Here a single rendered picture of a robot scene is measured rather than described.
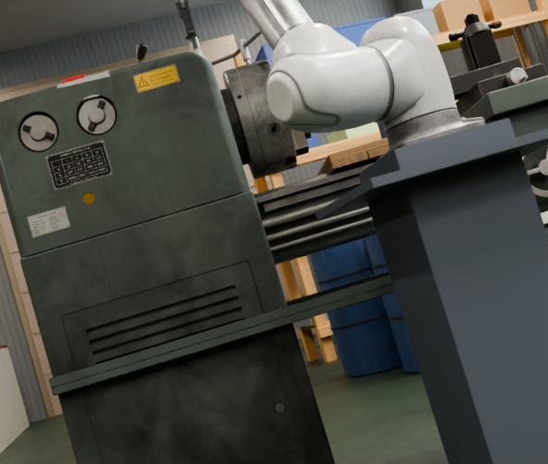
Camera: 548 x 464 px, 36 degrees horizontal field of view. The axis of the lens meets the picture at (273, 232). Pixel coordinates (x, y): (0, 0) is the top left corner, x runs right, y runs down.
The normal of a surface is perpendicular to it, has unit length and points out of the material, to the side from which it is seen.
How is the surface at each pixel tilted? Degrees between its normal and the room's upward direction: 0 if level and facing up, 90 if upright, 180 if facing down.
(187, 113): 90
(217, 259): 90
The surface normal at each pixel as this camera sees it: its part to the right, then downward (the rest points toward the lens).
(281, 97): -0.79, 0.30
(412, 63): 0.39, -0.22
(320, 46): 0.16, -0.63
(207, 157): 0.03, -0.07
